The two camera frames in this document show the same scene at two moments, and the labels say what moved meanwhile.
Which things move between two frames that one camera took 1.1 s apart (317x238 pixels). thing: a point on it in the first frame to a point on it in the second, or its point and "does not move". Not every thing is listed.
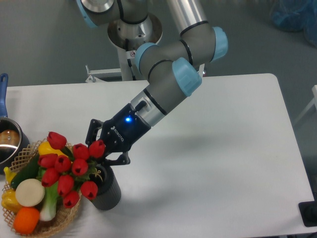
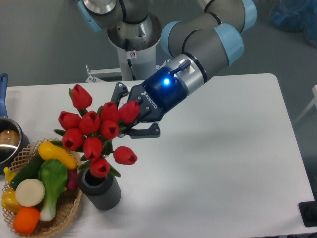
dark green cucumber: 31,170 does not move
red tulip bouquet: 69,168 to 92,133
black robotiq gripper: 119,134 to 161,94
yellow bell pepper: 9,201 does not move
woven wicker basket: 42,191 does not move
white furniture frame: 313,102 does not move
